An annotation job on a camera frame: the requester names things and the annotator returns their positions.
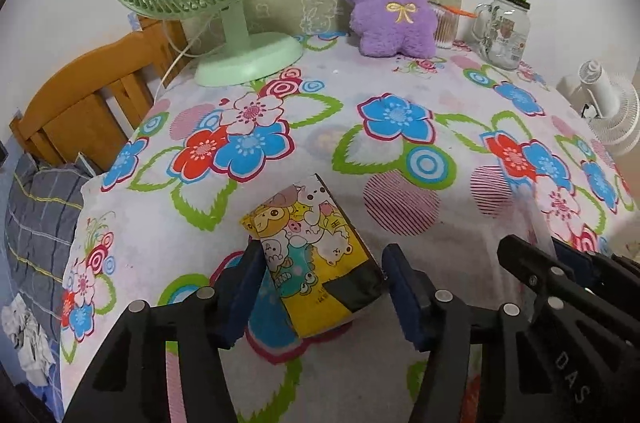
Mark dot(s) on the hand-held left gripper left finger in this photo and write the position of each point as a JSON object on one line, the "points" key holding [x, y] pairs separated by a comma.
{"points": [[237, 303]]}

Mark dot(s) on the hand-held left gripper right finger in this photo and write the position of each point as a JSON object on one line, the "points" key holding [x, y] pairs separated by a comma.
{"points": [[405, 298]]}

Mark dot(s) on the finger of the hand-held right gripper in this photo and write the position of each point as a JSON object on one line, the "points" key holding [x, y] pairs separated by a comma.
{"points": [[525, 263], [575, 260]]}

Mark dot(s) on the cartoon print tissue packet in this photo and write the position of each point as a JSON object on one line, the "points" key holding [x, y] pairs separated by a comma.
{"points": [[310, 243]]}

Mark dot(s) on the floral tablecloth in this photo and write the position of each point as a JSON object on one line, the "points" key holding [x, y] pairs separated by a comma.
{"points": [[325, 143]]}

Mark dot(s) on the grey plaid bedding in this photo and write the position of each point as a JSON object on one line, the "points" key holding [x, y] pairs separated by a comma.
{"points": [[40, 223]]}

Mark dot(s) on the white crumpled cloth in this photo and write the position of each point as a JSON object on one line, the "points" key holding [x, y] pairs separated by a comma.
{"points": [[25, 338]]}

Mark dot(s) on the glass jar mug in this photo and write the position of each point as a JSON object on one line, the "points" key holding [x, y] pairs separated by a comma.
{"points": [[505, 38]]}

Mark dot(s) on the ribbed drinking glass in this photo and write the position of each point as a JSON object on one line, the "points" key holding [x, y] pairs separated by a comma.
{"points": [[445, 28]]}

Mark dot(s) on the purple plush toy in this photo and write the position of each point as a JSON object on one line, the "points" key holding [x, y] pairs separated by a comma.
{"points": [[390, 28]]}

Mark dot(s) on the white wall fan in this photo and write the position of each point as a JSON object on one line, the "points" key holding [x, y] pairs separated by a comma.
{"points": [[615, 113]]}

